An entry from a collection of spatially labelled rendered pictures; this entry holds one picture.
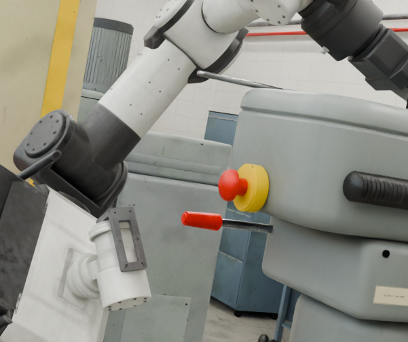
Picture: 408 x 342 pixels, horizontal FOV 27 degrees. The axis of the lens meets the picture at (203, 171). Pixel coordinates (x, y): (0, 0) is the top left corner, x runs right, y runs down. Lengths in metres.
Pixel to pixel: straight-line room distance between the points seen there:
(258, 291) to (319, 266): 7.55
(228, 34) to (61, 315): 0.50
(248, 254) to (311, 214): 7.50
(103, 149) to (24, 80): 1.42
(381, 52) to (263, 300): 7.63
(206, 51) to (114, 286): 0.41
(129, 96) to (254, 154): 0.30
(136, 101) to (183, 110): 9.61
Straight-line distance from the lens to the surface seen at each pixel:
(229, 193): 1.04
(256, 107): 1.10
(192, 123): 10.99
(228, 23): 1.27
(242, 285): 8.54
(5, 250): 1.15
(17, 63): 2.72
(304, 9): 1.13
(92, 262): 1.17
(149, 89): 1.32
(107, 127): 1.32
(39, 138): 1.31
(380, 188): 0.96
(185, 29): 1.31
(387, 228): 1.03
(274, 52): 9.95
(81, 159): 1.30
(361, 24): 1.12
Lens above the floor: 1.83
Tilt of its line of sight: 3 degrees down
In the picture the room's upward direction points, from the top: 10 degrees clockwise
